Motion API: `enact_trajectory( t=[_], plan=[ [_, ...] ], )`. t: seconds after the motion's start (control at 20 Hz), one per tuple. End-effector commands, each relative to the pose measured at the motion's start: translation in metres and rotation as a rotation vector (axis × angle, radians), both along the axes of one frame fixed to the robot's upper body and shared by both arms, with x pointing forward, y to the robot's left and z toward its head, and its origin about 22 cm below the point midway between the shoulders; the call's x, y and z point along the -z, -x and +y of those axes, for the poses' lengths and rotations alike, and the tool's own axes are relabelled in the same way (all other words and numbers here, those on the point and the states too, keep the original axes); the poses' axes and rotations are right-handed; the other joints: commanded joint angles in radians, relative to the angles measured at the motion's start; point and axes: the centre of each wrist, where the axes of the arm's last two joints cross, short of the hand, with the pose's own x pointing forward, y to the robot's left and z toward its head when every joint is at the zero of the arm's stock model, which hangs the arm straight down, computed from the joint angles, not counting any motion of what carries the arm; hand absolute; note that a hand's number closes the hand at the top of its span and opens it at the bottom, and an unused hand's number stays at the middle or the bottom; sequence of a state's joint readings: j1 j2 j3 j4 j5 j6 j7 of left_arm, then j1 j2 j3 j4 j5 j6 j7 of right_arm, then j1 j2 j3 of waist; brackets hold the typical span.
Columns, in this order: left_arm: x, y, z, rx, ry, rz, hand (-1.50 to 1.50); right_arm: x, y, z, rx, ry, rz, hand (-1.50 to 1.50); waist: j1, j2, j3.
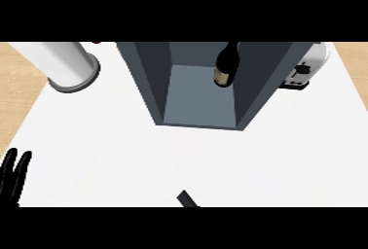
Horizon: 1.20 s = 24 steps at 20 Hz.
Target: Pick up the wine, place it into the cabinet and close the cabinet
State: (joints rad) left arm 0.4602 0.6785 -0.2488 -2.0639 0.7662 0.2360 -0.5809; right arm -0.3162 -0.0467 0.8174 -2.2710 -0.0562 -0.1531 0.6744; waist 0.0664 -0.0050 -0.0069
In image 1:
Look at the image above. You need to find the white cylindrical appliance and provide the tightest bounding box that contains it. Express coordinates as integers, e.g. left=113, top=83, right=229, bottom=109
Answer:
left=6, top=42, right=102, bottom=94

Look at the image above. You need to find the dark grey open cabinet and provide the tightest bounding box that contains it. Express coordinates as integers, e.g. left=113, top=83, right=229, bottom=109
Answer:
left=116, top=42, right=317, bottom=132

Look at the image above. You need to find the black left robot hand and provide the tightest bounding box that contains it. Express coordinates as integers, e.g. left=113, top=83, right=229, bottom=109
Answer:
left=0, top=148, right=33, bottom=207

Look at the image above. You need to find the dark wine bottle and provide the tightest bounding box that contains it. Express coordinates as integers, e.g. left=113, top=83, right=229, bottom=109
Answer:
left=213, top=42, right=240, bottom=89

